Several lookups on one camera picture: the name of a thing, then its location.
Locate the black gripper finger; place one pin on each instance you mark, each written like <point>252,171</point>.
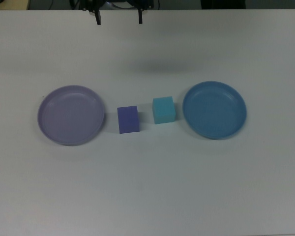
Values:
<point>140,17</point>
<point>97,17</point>

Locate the cyan foam cube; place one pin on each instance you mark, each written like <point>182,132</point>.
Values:
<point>163,110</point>

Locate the purple foam cube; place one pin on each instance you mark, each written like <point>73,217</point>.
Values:
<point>128,119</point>

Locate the lilac round plate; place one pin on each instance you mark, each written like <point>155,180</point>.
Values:
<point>71,114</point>

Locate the blue round plate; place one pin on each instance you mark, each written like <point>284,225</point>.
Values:
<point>215,110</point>

